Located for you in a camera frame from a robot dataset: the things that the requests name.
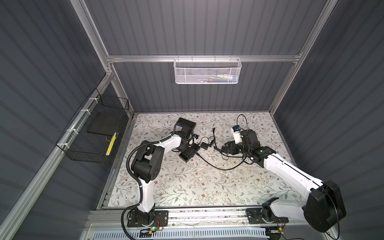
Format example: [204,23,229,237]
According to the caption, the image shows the thick black ethernet cable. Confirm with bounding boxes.
[196,127,250,171]

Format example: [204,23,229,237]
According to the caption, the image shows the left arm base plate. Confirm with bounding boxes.
[126,210,169,228]

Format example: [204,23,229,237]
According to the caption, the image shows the floral patterned table mat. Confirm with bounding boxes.
[126,112,303,207]

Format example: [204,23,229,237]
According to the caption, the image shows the white slotted cable duct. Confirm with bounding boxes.
[91,227,271,240]

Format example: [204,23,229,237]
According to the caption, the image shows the black wire mesh basket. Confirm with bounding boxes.
[56,91,130,164]

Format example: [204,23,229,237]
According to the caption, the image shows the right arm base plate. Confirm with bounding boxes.
[246,208,289,224]

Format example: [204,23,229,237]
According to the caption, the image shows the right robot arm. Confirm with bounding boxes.
[223,126,347,233]

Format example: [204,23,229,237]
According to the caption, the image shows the yellow marker in basket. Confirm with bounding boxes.
[106,132,118,156]

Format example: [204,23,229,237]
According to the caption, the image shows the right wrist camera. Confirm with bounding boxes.
[232,125,242,144]

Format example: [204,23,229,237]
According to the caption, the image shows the white wire mesh basket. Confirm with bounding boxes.
[173,58,242,85]

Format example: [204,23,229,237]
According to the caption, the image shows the items in white basket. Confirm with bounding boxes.
[199,74,238,84]

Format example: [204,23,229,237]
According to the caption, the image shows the black power adapter with cord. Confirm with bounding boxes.
[198,136,214,150]

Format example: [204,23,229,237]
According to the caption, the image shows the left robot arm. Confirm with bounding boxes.
[126,118,196,221]

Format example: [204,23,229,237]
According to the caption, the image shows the black foam pad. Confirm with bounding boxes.
[87,112,120,137]

